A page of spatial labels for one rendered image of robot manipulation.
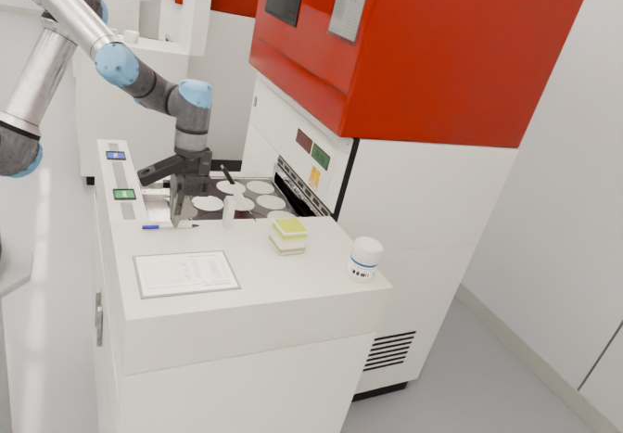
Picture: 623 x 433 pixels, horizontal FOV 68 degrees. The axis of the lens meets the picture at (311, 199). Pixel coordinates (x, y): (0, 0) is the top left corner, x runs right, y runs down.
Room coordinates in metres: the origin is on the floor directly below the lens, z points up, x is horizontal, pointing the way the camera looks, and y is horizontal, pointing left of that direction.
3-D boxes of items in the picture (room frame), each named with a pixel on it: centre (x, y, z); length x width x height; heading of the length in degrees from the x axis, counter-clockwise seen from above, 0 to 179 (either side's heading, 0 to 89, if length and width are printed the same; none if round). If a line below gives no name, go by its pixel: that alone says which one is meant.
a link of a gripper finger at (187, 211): (1.00, 0.30, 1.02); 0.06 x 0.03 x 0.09; 121
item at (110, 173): (1.21, 0.57, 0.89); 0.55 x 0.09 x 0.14; 31
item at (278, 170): (1.47, 0.05, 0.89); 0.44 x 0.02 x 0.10; 31
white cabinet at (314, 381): (1.22, 0.27, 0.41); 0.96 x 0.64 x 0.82; 31
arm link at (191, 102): (1.03, 0.31, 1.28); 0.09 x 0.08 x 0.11; 71
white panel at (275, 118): (1.63, 0.13, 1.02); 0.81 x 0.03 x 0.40; 31
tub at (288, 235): (1.04, 0.03, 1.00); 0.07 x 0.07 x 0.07; 35
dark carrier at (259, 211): (1.35, 0.22, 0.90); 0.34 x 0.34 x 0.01; 31
